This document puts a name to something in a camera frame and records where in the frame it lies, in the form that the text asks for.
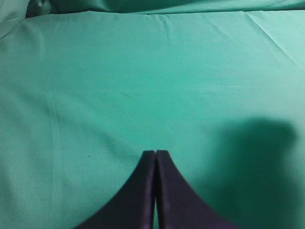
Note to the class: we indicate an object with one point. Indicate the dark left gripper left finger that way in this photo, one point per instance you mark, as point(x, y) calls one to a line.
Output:
point(132, 207)

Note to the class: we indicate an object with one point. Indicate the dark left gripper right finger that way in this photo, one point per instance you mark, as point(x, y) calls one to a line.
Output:
point(178, 205)

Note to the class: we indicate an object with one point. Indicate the green cloth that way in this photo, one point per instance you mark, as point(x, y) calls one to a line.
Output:
point(220, 84)

